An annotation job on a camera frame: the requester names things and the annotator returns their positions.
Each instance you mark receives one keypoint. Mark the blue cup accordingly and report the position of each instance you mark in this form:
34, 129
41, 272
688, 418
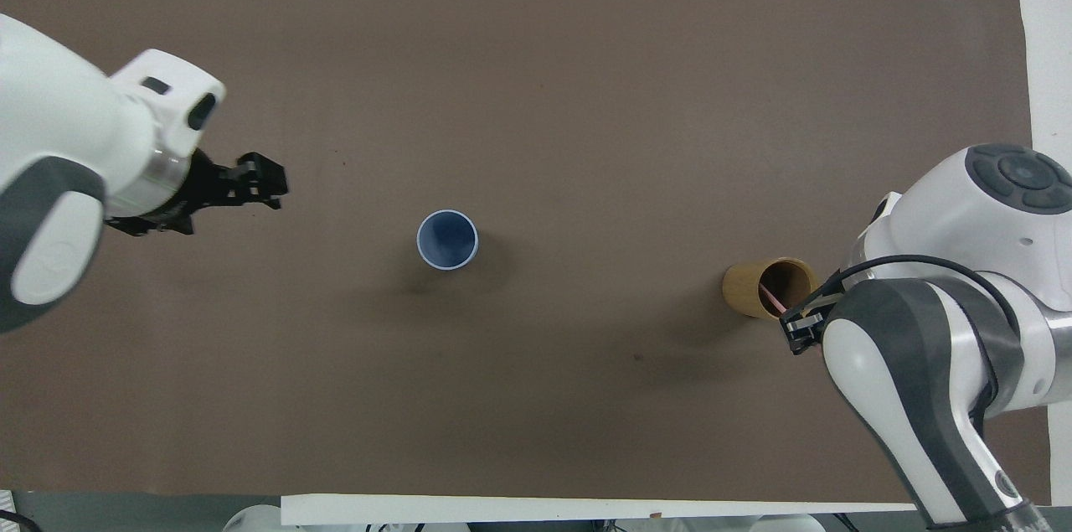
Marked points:
448, 240

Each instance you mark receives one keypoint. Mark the brown cup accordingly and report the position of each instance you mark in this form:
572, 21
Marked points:
745, 287

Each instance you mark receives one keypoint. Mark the pink chopstick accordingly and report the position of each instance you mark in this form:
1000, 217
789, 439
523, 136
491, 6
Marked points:
772, 297

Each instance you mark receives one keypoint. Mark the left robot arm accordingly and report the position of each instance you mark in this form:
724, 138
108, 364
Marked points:
59, 113

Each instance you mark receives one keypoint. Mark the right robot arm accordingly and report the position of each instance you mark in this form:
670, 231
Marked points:
938, 364

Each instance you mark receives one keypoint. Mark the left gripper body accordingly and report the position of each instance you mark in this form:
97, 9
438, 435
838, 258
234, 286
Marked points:
213, 184

